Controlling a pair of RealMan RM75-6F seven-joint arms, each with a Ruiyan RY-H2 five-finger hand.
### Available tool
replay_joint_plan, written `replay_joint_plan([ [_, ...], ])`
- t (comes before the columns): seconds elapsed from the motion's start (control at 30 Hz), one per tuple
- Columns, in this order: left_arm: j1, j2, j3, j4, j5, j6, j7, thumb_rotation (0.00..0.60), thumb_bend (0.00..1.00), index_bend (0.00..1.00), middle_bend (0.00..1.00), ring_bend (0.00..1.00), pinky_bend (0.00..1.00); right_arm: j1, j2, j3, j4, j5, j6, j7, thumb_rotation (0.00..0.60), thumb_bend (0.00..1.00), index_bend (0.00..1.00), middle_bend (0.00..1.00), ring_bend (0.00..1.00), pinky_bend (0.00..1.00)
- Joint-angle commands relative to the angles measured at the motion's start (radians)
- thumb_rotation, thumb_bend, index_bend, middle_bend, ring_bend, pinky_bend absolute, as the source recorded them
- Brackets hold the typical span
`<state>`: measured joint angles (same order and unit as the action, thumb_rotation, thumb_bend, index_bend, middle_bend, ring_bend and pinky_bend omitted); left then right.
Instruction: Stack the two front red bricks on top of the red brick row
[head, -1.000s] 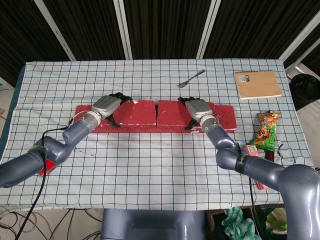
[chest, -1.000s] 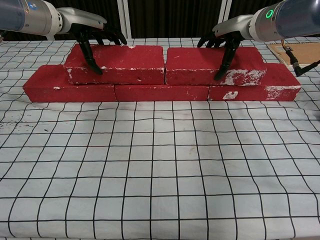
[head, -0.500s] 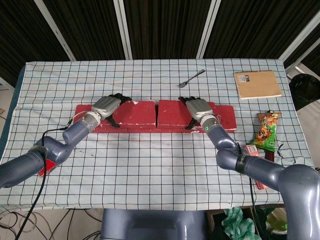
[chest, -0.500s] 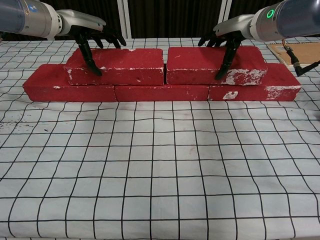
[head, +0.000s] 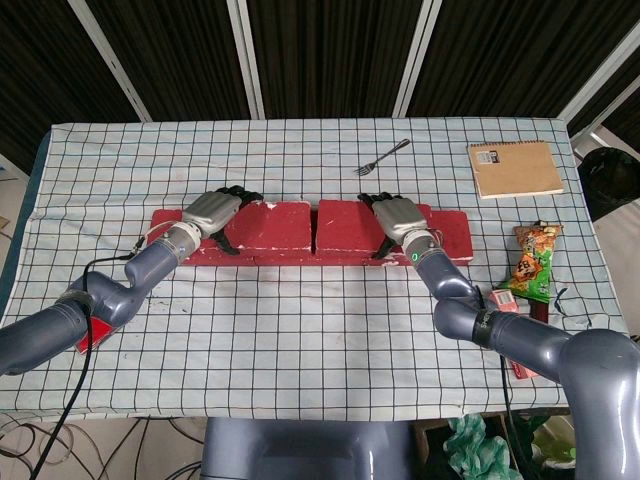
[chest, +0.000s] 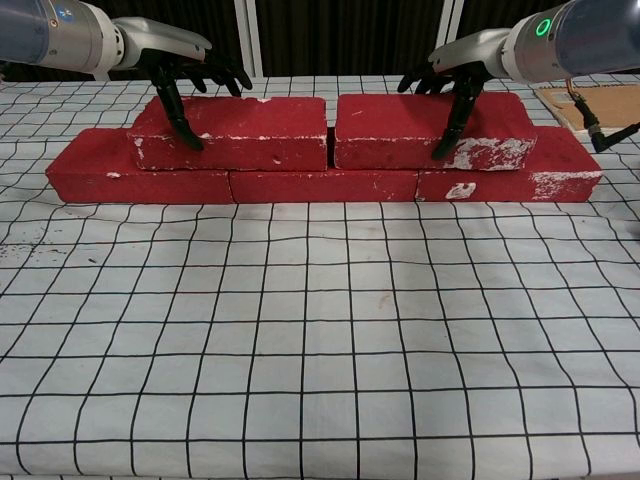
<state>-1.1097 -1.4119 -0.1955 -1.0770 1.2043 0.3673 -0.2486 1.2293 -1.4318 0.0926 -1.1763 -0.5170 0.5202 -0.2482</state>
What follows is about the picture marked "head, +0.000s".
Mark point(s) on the red box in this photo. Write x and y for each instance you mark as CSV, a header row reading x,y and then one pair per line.
x,y
97,335

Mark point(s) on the white black checkered tablecloth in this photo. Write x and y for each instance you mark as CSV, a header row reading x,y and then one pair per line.
x,y
300,340

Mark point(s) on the plain red brick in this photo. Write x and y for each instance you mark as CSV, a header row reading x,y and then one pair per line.
x,y
165,220

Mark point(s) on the brown kraft spiral notebook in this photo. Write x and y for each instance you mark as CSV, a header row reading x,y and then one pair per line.
x,y
517,170

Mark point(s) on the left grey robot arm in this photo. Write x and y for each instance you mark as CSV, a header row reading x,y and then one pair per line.
x,y
110,295

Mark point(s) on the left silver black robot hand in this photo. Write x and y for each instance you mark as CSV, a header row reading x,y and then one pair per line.
x,y
210,210

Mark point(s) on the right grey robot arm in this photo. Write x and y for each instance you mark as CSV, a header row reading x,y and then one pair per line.
x,y
550,345

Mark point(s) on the pink white carton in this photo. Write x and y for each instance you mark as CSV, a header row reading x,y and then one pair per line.
x,y
521,370
504,300

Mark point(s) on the red brick with cracked edge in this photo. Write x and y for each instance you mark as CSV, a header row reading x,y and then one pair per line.
x,y
310,258

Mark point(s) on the green plastic bag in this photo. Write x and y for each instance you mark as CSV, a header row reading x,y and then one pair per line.
x,y
475,450

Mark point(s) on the dark brown packet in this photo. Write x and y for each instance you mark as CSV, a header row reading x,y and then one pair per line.
x,y
541,310

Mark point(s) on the grey robot torso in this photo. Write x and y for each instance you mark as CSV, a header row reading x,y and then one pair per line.
x,y
300,450

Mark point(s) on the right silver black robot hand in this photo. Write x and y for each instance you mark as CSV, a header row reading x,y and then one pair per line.
x,y
400,217

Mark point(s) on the red brick with white scuffed corner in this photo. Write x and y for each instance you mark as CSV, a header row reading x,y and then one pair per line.
x,y
345,225

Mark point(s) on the white metal frame post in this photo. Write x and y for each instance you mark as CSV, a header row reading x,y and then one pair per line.
x,y
110,60
600,75
415,60
247,60

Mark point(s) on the green orange snack bag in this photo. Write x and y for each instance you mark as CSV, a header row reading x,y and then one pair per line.
x,y
532,260

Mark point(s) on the red brick with white curl mark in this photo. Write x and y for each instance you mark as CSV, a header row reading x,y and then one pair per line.
x,y
452,235

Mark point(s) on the red brick with small dent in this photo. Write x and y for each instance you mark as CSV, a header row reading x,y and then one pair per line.
x,y
275,225

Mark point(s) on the black plastic bag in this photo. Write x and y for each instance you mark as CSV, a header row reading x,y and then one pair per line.
x,y
612,180

